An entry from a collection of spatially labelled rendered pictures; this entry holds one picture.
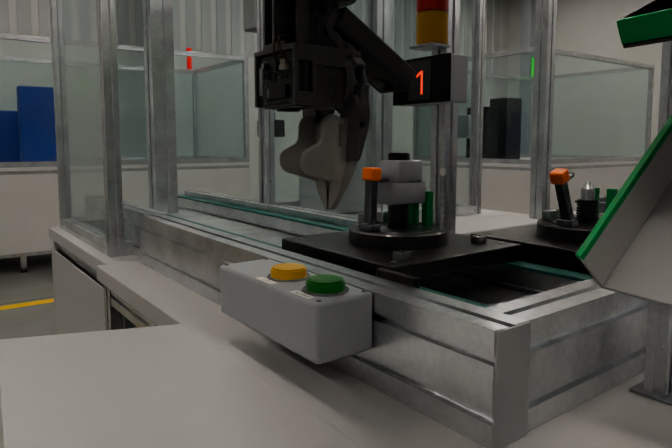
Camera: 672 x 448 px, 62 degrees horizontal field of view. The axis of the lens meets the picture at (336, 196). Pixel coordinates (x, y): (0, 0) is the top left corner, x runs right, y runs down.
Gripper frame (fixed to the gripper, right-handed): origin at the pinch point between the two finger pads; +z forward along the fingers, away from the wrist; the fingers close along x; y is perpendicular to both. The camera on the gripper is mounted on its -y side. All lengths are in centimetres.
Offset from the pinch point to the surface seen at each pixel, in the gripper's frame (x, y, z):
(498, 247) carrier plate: -1.2, -28.1, 8.5
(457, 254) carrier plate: -1.4, -20.1, 8.5
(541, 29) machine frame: -61, -128, -42
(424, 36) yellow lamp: -17.3, -30.0, -21.6
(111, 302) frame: -69, 4, 26
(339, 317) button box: 2.9, 1.7, 11.4
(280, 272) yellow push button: -6.6, 2.5, 8.7
